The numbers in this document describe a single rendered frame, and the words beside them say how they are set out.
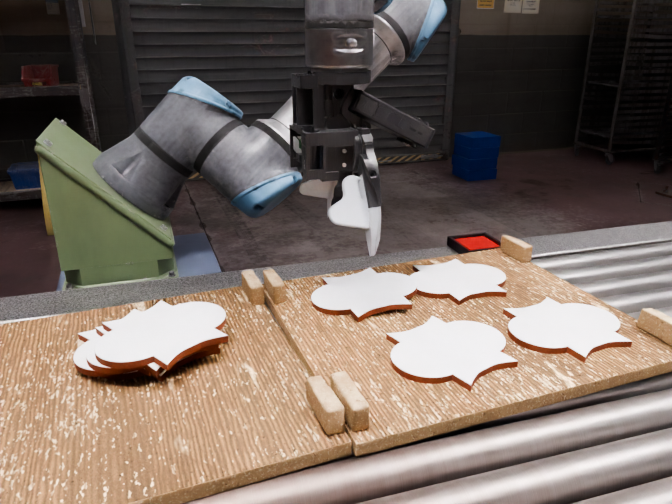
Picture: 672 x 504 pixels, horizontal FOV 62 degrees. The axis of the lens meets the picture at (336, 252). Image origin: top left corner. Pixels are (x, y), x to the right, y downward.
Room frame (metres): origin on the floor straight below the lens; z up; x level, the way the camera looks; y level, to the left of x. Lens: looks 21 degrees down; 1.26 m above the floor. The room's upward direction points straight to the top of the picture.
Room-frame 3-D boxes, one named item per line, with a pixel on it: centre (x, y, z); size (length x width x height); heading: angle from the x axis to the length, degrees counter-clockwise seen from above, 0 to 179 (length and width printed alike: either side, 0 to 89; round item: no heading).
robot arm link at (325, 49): (0.65, 0.00, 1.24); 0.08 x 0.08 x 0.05
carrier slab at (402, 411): (0.62, -0.15, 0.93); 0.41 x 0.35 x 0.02; 111
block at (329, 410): (0.42, 0.01, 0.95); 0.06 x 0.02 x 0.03; 22
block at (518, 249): (0.81, -0.28, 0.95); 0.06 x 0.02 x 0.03; 21
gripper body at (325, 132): (0.65, 0.00, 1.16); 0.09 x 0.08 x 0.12; 109
